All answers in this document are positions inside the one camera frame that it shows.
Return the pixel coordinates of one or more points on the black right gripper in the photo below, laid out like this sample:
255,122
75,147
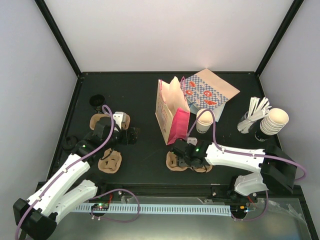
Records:
182,162

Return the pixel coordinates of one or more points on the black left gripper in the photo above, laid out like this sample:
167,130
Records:
132,140

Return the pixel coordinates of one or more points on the cream pink Cakes paper bag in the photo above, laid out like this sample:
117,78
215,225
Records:
172,111

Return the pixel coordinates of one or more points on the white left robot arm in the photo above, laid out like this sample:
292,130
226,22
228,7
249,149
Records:
39,215

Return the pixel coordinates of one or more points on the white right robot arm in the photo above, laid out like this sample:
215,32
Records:
269,169

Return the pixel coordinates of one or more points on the black open coffee cup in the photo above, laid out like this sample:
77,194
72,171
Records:
97,101

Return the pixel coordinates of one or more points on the black coffee cup with lid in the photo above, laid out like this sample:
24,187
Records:
69,142

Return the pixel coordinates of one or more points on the light blue paper bag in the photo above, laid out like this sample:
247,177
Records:
192,107

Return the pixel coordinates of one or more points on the blue checkered bakery paper bag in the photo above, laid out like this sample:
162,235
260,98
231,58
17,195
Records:
206,90

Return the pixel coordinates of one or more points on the tall white paper cup stack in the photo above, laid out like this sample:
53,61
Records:
274,122

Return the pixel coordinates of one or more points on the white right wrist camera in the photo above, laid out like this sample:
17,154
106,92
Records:
192,140

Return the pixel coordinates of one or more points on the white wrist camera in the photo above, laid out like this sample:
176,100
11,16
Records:
120,118
192,140

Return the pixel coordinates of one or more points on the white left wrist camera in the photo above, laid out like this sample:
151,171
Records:
120,118

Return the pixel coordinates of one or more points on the white slotted cable rail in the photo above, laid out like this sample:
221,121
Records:
161,209

